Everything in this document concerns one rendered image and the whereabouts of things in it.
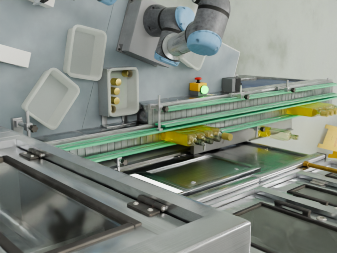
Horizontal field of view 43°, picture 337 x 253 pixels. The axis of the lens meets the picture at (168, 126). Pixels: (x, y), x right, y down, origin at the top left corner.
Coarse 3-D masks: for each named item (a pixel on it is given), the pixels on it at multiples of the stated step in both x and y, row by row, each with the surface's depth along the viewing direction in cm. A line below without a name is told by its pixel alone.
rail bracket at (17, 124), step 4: (28, 112) 158; (28, 116) 158; (12, 120) 165; (16, 120) 165; (20, 120) 165; (28, 120) 159; (12, 124) 166; (16, 124) 164; (20, 124) 163; (24, 124) 159; (28, 124) 158; (32, 124) 159; (12, 128) 166; (16, 128) 166; (20, 128) 167; (24, 128) 159; (28, 128) 158; (32, 128) 155; (36, 128) 156; (20, 132) 168; (28, 132) 159; (32, 132) 155
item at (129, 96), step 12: (108, 72) 193; (120, 72) 206; (132, 72) 206; (108, 84) 194; (132, 84) 207; (108, 96) 195; (120, 96) 208; (132, 96) 208; (108, 108) 197; (120, 108) 209; (132, 108) 209
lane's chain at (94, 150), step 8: (264, 112) 271; (272, 112) 277; (280, 112) 283; (224, 120) 246; (232, 120) 251; (240, 120) 256; (248, 120) 261; (256, 120) 267; (104, 136) 192; (144, 136) 208; (152, 136) 211; (160, 136) 215; (104, 144) 193; (112, 144) 196; (120, 144) 199; (128, 144) 202; (136, 144) 205; (144, 144) 209; (72, 152) 182; (80, 152) 185; (88, 152) 188; (96, 152) 191; (104, 152) 193
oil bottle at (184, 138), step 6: (168, 132) 210; (174, 132) 207; (180, 132) 206; (186, 132) 206; (162, 138) 214; (168, 138) 210; (174, 138) 207; (180, 138) 204; (186, 138) 201; (192, 138) 200; (180, 144) 205; (186, 144) 202; (192, 144) 200
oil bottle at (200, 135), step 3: (180, 129) 214; (183, 129) 214; (186, 129) 214; (189, 129) 214; (192, 132) 207; (195, 132) 207; (198, 132) 207; (201, 132) 207; (198, 135) 204; (201, 135) 204; (204, 135) 205; (198, 138) 204; (201, 138) 204
